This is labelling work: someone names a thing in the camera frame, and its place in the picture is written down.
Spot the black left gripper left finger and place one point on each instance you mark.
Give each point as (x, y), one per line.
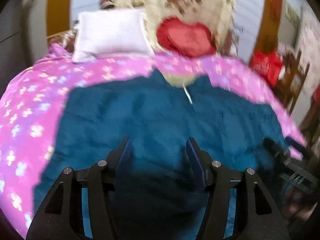
(61, 213)

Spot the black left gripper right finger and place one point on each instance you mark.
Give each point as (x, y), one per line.
(239, 205)

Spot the teal quilted down jacket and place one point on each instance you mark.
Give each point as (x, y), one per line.
(158, 198)

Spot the person's right hand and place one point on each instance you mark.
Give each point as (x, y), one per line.
(297, 205)

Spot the wooden chair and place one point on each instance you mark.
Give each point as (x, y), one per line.
(289, 87)

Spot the red plastic bag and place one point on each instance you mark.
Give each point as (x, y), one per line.
(268, 66)

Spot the pink floral bed cover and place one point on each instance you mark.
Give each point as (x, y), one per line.
(33, 100)

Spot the red heart-shaped cushion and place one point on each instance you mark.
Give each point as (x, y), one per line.
(189, 40)

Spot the beige floral large pillow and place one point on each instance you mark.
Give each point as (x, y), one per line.
(216, 15)

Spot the white rectangular pillow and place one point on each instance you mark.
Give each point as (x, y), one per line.
(104, 32)

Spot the grey wardrobe cabinet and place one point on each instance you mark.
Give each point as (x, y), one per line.
(23, 36)

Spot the white slatted headboard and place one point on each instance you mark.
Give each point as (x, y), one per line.
(247, 20)

